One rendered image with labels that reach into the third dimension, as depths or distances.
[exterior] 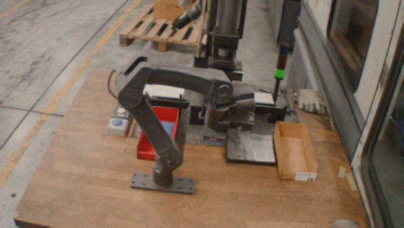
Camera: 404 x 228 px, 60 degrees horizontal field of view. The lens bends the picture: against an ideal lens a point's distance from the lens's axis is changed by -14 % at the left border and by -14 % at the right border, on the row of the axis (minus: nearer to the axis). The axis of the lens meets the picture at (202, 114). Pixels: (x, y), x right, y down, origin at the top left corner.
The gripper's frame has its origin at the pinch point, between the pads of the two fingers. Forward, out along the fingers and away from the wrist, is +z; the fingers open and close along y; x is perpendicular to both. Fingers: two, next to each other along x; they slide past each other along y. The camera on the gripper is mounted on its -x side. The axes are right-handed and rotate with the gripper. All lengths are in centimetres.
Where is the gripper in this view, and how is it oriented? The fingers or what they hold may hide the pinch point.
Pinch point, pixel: (212, 138)
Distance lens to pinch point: 129.4
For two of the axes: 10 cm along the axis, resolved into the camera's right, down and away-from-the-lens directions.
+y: 1.1, -8.2, 5.6
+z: -0.9, 5.5, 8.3
